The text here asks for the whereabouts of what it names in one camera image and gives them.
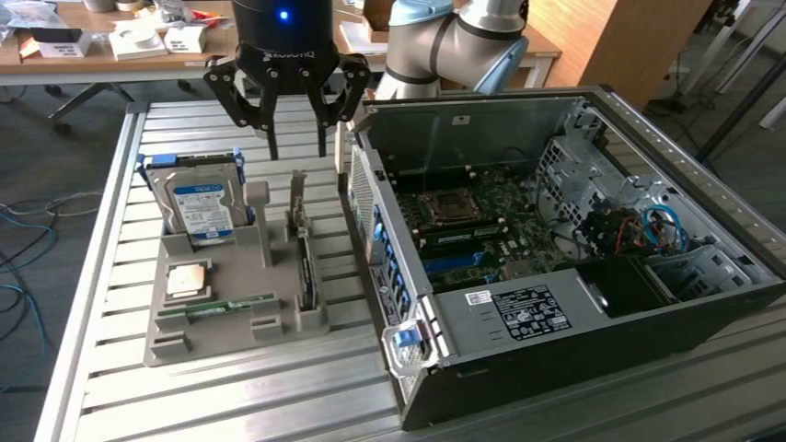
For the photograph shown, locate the CPU socket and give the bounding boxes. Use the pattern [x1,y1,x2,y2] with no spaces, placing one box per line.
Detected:
[423,189,475,222]

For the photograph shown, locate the black open PC case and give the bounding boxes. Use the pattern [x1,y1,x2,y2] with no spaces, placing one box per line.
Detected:
[334,85,786,432]

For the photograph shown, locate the blue floor cable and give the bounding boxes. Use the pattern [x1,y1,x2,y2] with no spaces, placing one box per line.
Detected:
[0,202,58,393]

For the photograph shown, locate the silver CPU chip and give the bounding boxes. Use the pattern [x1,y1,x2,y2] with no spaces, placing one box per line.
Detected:
[166,264,209,298]

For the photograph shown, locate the brown cardboard box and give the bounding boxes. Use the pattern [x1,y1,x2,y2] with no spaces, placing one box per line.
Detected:
[362,0,394,32]

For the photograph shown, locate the blue disk wire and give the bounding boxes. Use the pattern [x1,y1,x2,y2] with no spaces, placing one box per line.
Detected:
[638,201,690,255]

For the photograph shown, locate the green RAM stick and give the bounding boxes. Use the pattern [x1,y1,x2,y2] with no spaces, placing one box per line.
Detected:
[422,225,502,248]
[156,294,278,320]

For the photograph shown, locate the blue case release latch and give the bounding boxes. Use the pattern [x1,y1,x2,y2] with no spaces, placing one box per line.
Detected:
[393,329,426,352]

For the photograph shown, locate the black power connector bundle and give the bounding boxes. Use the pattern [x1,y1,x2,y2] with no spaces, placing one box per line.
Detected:
[580,206,653,258]

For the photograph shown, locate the small white labelled box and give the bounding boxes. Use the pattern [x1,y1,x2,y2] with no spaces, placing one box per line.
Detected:
[163,25,209,54]

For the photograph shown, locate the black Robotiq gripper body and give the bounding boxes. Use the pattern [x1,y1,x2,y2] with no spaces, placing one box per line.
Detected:
[231,0,342,95]

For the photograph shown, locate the silver metal disk bay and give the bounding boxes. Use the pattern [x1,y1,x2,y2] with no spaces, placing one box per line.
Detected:
[641,243,764,308]

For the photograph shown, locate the grey power supply unit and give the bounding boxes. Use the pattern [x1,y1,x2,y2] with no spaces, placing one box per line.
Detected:
[423,269,609,360]

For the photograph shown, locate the flat white box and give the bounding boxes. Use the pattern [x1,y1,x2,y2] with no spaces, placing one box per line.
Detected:
[108,22,170,63]

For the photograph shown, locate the green motherboard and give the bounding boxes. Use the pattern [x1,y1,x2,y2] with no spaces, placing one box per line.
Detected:
[393,168,592,296]

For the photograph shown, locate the white paper stack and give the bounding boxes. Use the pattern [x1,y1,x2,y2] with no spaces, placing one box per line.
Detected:
[339,20,390,57]

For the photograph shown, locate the blue expansion slot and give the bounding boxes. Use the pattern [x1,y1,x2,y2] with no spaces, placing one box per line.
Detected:
[423,255,487,273]

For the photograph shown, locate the white tape roll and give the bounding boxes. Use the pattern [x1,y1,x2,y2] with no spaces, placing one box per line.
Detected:
[119,27,162,50]

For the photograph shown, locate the black metal pole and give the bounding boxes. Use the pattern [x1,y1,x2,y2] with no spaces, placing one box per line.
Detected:
[697,43,786,162]

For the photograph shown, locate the white box with black insert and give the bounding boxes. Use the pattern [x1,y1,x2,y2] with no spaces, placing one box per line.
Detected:
[28,27,94,59]

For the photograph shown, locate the grey plastic parts rack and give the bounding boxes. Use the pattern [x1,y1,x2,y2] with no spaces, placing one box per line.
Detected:
[142,179,333,368]

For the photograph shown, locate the hard disk in blue caddy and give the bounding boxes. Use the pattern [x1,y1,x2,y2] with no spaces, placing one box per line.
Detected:
[135,147,257,248]

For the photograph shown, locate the wooden cabinet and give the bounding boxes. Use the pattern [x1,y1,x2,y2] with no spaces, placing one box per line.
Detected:
[527,0,717,111]

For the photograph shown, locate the white floor cable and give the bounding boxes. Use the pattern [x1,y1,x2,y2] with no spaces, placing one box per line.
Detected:
[0,191,104,218]

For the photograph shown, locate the graphics card with metal bracket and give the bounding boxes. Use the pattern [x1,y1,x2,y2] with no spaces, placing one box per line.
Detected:
[286,169,322,315]

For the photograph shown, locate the wooden office desk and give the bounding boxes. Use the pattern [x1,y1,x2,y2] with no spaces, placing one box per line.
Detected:
[334,0,563,100]
[0,0,234,134]

